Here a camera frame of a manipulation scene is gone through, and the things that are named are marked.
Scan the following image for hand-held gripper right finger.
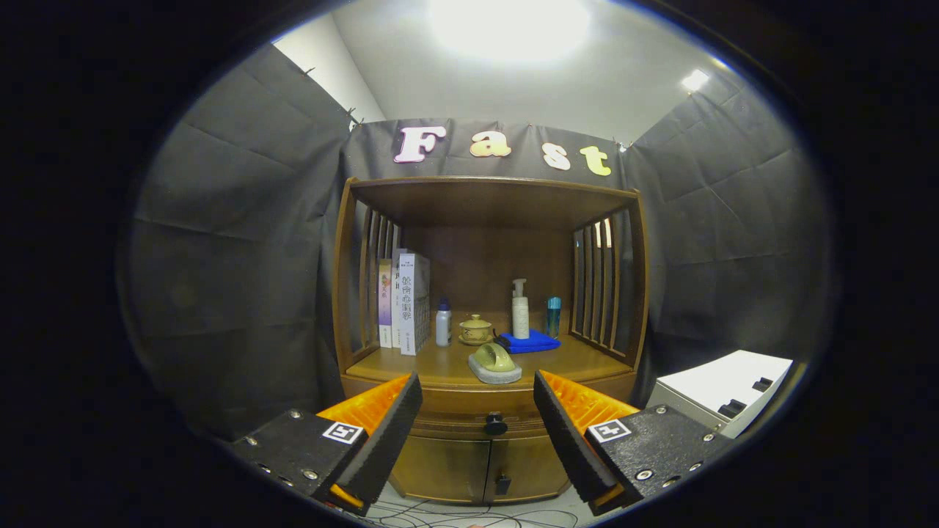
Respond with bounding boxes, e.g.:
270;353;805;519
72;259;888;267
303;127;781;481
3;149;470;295
533;369;734;518

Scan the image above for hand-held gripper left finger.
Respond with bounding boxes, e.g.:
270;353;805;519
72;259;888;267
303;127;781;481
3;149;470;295
227;372;424;516

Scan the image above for wooden drawer with black knob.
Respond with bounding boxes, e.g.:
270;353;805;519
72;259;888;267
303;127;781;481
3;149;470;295
341;370;637;441

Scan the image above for green handled grey scrub sponge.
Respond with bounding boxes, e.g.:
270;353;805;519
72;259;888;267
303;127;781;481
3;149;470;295
468;342;523;385

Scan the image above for wooden cabinet door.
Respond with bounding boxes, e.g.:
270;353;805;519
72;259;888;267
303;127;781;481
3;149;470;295
389;434;491;505
484;433;573;503

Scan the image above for wooden countertop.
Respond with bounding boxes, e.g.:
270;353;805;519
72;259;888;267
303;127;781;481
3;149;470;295
346;312;633;389

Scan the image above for white drawer cabinet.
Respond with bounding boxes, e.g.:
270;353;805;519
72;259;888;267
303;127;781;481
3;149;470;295
646;350;794;439

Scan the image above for brown wooden cabinet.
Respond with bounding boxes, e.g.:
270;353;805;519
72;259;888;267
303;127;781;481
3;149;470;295
332;176;650;505

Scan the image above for blue folded cloth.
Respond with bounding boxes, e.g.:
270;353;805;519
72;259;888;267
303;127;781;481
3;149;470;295
499;329;562;354

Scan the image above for white pump bottle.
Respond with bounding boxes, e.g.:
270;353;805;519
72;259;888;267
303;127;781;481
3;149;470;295
511;279;530;340

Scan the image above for thin purple book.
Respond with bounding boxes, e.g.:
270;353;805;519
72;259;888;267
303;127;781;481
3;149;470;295
378;258;393;348

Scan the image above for yellow lidded teacup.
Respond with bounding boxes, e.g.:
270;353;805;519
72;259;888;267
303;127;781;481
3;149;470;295
458;314;494;346

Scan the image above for thick white book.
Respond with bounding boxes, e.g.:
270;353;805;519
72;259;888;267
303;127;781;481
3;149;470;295
398;253;431;356

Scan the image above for thin white book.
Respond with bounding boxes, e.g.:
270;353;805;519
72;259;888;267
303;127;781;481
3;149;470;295
391;248;404;350

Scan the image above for black floor cables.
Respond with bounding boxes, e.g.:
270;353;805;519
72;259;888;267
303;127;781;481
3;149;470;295
359;499;580;528

